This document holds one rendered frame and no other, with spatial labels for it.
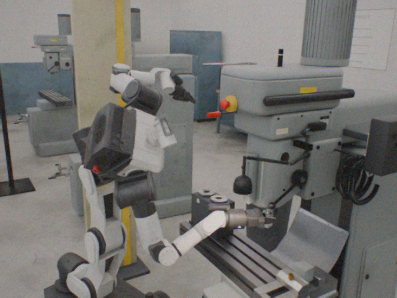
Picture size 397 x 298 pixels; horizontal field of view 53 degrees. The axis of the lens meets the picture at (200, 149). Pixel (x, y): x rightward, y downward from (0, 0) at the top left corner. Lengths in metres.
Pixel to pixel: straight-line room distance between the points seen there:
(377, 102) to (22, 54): 9.11
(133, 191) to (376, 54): 5.33
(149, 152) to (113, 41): 1.60
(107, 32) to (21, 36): 7.30
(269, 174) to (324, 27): 0.61
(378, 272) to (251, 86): 1.24
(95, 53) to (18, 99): 7.43
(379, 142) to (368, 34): 5.03
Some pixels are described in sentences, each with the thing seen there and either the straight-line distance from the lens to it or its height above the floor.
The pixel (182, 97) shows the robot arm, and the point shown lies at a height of 1.66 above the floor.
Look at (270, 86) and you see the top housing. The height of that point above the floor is 1.84.
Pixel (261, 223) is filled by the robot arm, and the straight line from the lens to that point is 1.72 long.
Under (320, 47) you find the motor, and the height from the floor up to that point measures 1.97.
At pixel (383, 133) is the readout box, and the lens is 1.57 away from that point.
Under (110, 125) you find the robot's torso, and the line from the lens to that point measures 1.56.
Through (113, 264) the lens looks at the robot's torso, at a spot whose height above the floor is 0.83.
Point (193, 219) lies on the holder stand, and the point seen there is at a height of 1.02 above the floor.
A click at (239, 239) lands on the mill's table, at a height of 0.98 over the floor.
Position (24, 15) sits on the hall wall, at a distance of 10.30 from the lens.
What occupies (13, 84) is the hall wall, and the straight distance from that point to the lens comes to 10.32.
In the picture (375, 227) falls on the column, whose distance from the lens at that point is 2.08.
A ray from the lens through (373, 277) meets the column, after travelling 2.22.
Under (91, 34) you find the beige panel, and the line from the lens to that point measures 3.03.
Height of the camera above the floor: 2.02
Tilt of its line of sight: 17 degrees down
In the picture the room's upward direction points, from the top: 2 degrees clockwise
